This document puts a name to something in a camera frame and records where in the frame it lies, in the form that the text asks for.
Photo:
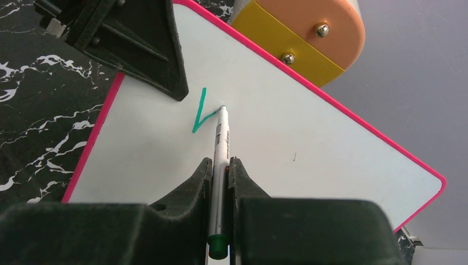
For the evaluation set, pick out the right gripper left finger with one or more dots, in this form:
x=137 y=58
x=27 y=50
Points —
x=172 y=230

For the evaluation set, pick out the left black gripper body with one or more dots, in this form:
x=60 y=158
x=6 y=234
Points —
x=59 y=18

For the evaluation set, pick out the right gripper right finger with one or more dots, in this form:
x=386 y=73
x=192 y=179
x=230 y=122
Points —
x=267 y=230

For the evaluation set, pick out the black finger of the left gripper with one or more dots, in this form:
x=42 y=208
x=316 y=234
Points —
x=137 y=38

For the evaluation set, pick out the white green whiteboard marker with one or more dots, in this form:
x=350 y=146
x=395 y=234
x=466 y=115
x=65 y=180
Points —
x=217 y=238

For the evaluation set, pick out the pink framed whiteboard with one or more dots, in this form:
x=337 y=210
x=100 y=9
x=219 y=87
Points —
x=294 y=140

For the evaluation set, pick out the cream cylindrical drawer box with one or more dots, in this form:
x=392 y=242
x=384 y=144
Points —
x=318 y=39

